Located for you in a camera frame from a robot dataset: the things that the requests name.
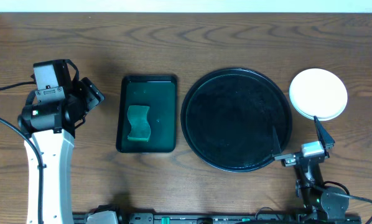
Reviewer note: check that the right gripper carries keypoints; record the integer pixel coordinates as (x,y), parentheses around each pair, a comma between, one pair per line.
(290,159)

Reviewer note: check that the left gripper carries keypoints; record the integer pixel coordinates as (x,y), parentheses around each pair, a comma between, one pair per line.
(91,92)

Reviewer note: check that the mint plate front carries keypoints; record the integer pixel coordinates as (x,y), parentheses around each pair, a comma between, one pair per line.
(322,115)

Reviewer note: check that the white plate with green stain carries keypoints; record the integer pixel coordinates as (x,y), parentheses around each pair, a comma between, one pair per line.
(318,88)

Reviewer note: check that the green sponge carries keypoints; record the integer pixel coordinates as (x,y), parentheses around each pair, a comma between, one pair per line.
(140,127)

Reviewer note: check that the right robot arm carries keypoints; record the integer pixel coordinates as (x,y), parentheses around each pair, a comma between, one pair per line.
(321,203)

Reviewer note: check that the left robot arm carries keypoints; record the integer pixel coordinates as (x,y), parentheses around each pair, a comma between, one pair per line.
(49,120)

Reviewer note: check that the black round tray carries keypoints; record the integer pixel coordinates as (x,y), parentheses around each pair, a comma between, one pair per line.
(227,118)

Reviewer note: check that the black rectangular tray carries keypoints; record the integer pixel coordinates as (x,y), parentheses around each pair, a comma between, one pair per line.
(159,92)

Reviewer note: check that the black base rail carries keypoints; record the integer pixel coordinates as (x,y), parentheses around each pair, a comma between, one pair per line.
(113,214)

